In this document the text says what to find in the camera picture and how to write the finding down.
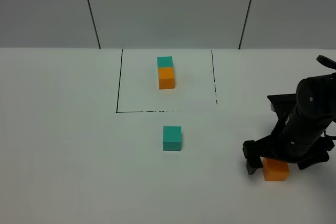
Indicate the template orange block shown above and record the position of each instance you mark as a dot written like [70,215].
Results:
[166,78]

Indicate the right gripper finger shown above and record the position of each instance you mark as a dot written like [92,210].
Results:
[319,158]
[251,150]

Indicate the template teal block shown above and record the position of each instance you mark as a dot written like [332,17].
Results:
[165,62]

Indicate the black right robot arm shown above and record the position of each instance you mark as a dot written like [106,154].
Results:
[315,97]

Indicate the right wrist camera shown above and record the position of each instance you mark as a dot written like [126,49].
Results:
[282,104]

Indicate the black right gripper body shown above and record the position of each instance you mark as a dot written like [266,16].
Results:
[296,138]

